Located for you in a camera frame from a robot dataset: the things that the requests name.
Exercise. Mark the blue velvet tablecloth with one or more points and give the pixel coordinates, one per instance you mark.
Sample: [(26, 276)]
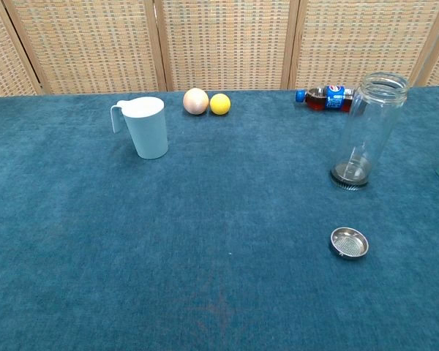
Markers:
[(219, 226)]

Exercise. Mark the round metal strainer lid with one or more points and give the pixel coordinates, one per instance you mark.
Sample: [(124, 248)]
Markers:
[(349, 244)]

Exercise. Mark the peach coloured ball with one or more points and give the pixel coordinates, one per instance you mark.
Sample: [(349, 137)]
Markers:
[(195, 101)]

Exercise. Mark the yellow ball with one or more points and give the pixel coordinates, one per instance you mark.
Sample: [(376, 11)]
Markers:
[(220, 104)]

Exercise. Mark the tall clear glass jar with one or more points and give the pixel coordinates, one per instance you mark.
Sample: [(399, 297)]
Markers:
[(373, 124)]

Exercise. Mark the small Pepsi cola bottle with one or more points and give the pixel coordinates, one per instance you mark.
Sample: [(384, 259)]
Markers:
[(329, 98)]

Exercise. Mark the light blue plastic cup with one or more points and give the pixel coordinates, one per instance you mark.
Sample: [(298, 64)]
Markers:
[(148, 128)]

